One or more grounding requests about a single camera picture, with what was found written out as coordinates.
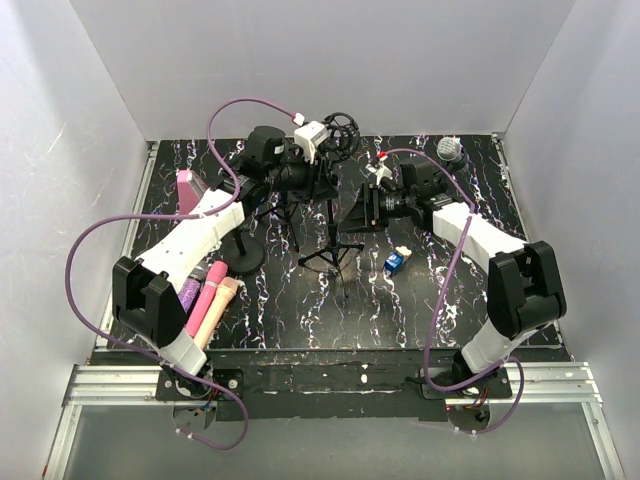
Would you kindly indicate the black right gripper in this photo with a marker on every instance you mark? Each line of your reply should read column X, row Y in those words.
column 365, row 216

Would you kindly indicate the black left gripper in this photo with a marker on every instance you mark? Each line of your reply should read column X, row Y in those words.
column 317, row 185

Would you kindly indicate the black tripod mic stand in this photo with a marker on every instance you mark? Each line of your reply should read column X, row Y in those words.
column 283, row 210

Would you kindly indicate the black round-base mic stand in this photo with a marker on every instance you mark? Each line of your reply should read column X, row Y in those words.
column 243, row 254

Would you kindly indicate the pink toy microphone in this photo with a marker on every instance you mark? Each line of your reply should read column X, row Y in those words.
column 213, row 277

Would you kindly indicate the peach toy microphone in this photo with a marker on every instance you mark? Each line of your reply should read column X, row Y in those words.
column 225, row 293

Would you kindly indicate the purple glitter microphone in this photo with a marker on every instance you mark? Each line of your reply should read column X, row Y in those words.
column 189, row 293

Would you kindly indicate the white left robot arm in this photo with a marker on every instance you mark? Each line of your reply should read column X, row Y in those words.
column 173, row 294

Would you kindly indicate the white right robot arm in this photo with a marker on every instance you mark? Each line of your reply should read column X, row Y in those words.
column 524, row 290

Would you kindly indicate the small silver-head microphone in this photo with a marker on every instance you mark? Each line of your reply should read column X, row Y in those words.
column 451, row 153

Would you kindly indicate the blue and white connector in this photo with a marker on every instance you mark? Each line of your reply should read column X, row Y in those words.
column 396, row 260

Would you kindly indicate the pink box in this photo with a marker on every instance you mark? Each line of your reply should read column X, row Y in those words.
column 191, row 189

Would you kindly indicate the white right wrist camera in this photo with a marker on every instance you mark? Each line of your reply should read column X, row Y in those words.
column 381, row 173

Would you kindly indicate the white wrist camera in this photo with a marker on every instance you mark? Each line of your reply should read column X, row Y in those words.
column 309, row 137
column 381, row 173

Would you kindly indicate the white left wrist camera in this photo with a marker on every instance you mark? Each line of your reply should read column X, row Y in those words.
column 309, row 137

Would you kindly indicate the aluminium rail frame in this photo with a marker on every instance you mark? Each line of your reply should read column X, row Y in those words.
column 331, row 385

